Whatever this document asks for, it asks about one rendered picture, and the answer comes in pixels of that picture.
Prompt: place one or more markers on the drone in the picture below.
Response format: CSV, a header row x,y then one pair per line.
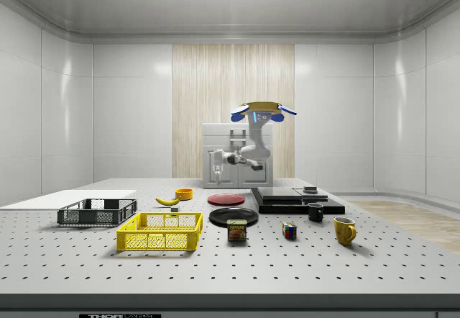
x,y
260,106

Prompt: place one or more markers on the yellow bowl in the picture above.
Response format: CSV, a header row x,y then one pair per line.
x,y
183,195

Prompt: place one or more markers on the yellow mug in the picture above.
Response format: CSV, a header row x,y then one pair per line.
x,y
343,231

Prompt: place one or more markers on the flat-sided can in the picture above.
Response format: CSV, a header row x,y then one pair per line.
x,y
236,231

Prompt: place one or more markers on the puzzle cube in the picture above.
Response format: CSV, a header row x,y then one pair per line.
x,y
289,231

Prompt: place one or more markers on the black mug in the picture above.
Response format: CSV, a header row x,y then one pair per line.
x,y
315,213

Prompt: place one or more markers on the yellow basket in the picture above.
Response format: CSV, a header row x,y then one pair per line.
x,y
158,240

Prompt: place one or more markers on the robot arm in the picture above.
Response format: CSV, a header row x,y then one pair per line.
x,y
257,136

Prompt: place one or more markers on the dark grey basket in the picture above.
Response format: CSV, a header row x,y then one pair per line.
x,y
90,217

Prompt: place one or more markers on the white cabinet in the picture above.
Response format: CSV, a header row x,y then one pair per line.
x,y
215,141

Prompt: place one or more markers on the red plate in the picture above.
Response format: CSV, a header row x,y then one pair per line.
x,y
225,199

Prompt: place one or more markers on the black plate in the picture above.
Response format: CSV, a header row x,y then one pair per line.
x,y
219,216

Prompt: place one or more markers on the white board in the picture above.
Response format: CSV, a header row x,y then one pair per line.
x,y
54,199

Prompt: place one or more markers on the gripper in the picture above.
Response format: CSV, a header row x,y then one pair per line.
x,y
217,176

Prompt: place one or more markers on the banana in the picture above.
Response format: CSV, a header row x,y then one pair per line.
x,y
168,201

